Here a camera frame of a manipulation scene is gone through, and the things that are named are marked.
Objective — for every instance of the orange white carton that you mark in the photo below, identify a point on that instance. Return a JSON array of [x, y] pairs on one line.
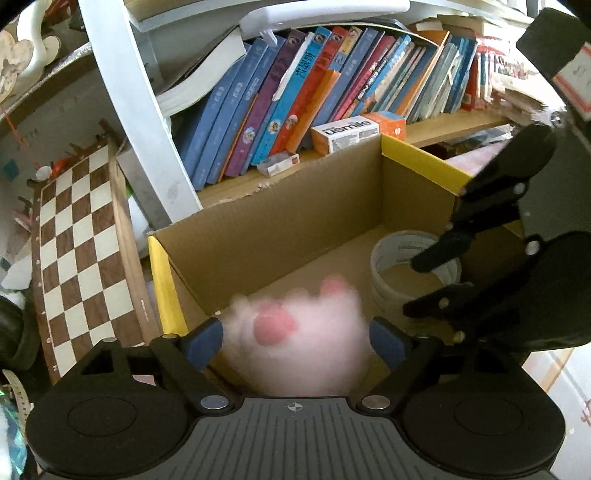
[[392, 123]]

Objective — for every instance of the cardboard box with yellow edges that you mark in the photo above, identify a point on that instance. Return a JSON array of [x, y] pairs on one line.
[[295, 221]]

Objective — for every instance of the wooden chessboard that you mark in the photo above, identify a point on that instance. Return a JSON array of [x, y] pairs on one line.
[[78, 258]]

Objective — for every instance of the row of upright books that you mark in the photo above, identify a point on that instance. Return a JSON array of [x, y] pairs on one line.
[[286, 92]]

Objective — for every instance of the white plastic ornament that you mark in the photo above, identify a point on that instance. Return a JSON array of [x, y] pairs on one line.
[[27, 50]]

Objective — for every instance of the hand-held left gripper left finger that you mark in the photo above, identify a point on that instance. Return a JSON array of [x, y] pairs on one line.
[[205, 342]]

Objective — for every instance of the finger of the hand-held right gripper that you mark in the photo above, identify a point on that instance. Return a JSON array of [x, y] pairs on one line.
[[461, 300], [498, 182]]

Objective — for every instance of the small white red box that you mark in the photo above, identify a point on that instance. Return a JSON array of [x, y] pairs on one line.
[[279, 164]]

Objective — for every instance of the wooden shelf board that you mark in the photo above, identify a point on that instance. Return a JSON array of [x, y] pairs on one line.
[[438, 131]]

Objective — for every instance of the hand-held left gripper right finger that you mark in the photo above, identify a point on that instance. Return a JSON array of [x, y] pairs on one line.
[[388, 345]]

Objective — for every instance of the white printed carton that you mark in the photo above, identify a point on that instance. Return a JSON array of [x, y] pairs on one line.
[[344, 134]]

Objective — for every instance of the thick white book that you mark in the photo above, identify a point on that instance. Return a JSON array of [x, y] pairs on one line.
[[207, 76]]

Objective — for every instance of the pile of loose papers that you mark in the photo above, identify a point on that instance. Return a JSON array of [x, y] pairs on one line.
[[519, 94]]

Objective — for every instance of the pink white plush toy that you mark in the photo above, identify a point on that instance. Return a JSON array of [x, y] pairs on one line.
[[309, 346]]

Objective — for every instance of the black round object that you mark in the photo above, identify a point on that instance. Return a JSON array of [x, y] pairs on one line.
[[14, 332]]

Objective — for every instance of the white metal shelf frame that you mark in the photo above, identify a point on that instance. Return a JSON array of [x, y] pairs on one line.
[[138, 115]]

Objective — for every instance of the white tape roll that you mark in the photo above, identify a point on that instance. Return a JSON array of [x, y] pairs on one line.
[[382, 288]]

